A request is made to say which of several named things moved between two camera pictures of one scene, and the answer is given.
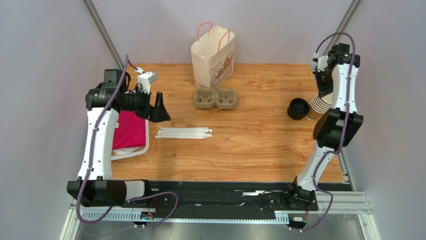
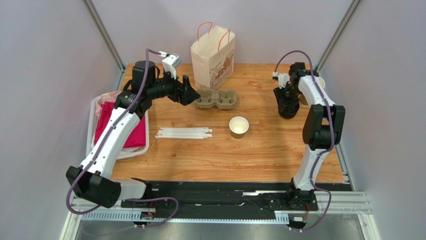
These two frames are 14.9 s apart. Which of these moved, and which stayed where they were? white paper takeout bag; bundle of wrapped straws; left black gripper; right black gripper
Moved: right black gripper; left black gripper
Stayed: bundle of wrapped straws; white paper takeout bag
